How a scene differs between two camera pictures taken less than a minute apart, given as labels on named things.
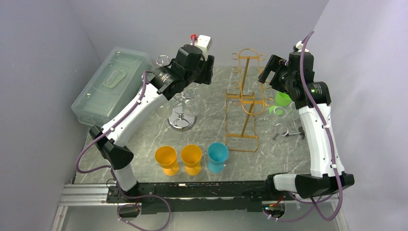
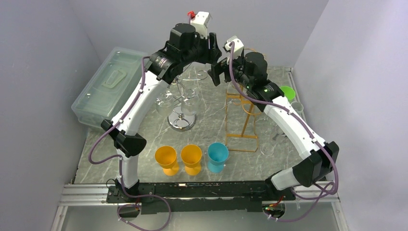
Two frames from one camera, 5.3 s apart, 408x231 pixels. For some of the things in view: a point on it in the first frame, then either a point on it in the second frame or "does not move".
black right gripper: [277, 64] to [217, 69]
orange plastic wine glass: [191, 155] does not move
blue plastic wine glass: [217, 153] does not move
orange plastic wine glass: [165, 156] does not move
